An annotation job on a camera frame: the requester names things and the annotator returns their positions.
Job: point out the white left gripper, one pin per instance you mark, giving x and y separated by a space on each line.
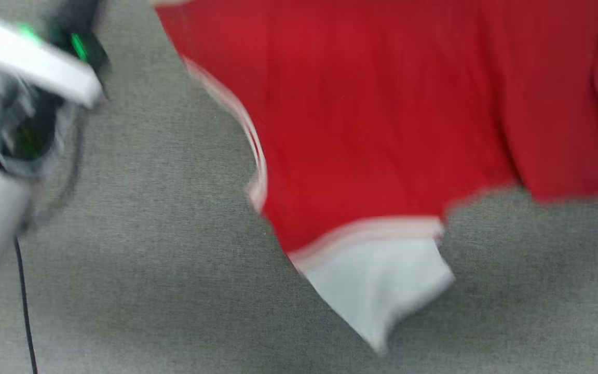
34 59

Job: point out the red and white garment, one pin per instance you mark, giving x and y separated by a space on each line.
382 104

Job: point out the grey fabric sofa cushion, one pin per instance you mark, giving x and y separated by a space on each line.
174 285

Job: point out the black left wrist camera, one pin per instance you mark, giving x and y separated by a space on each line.
83 31

